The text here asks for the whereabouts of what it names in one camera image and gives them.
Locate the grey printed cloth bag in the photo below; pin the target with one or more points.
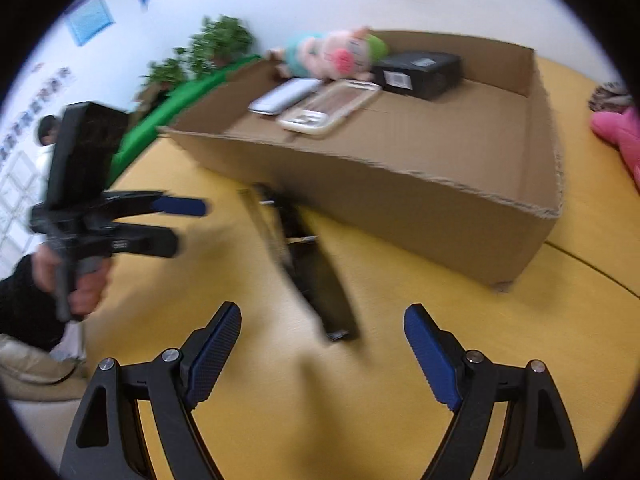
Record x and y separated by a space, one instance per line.
610 97

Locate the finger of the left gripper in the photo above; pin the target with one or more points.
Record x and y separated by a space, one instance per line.
124 204
152 241

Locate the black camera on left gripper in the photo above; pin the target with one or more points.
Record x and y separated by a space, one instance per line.
89 138

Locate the blue wall poster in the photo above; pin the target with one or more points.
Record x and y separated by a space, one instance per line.
86 18

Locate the person's left hand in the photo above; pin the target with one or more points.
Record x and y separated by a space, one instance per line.
90 287

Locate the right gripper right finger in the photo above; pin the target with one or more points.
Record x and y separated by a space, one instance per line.
537 439

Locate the green tablecloth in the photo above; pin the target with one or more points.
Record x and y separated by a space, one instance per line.
139 138

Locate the clear phone case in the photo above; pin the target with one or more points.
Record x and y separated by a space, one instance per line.
327 109

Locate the seated person in white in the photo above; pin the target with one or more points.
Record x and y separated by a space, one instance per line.
47 131

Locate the black sunglasses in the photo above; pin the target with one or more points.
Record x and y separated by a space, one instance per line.
297 249

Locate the small potted plant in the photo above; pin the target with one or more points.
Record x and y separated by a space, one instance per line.
170 71

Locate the black product box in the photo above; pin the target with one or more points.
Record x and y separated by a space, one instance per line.
422 74

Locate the light blue power bank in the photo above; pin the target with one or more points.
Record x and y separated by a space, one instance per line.
291 92

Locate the pink plush toy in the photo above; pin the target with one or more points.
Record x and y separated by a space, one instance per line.
622 131

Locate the large potted plant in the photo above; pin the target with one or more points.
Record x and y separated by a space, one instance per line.
219 43

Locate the cardboard box tray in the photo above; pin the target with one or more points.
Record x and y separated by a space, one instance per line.
472 181

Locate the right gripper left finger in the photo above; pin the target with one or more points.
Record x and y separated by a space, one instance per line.
106 440

